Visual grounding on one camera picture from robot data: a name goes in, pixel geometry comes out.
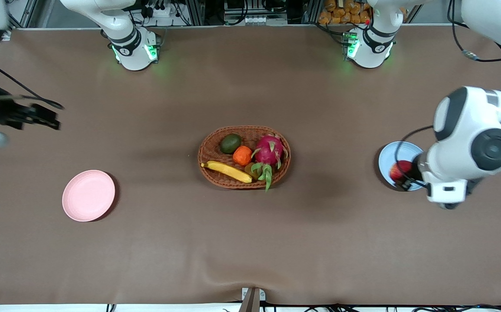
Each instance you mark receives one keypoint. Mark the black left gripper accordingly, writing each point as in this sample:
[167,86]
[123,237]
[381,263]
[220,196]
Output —
[413,172]

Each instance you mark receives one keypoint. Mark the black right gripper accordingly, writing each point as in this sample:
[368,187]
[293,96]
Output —
[0,113]

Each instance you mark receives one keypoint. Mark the red apple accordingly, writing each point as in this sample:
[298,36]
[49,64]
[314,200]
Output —
[398,171]

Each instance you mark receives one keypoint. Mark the yellow banana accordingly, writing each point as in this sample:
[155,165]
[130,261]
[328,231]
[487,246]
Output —
[228,170]

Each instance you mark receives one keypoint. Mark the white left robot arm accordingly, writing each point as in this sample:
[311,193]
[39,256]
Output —
[471,130]

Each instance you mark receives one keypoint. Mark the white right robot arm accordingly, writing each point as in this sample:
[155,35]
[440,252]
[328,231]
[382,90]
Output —
[131,47]

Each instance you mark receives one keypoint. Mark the blue plate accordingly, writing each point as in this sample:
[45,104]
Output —
[386,158]

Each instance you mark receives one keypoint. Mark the pink plate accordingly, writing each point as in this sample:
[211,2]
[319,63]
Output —
[88,195]

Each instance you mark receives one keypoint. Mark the pink dragon fruit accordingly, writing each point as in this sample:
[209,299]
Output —
[269,149]

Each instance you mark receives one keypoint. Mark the brown kiwi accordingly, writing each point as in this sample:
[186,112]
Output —
[250,170]

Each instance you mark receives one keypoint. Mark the white power strip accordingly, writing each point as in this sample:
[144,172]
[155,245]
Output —
[161,11]

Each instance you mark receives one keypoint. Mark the orange fruit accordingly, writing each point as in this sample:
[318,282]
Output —
[242,156]

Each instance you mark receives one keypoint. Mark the brown table cloth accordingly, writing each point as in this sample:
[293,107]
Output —
[250,242]

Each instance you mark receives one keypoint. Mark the bag of orange items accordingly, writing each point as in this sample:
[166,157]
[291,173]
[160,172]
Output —
[341,13]

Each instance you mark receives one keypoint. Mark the brown wicker basket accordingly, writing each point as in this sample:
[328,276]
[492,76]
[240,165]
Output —
[213,151]

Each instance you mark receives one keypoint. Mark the green avocado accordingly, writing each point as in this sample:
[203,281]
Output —
[230,143]

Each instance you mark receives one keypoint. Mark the aluminium frame profile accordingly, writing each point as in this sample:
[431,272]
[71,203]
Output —
[23,15]

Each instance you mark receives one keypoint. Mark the metal bracket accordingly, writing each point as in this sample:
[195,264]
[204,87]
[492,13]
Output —
[252,299]

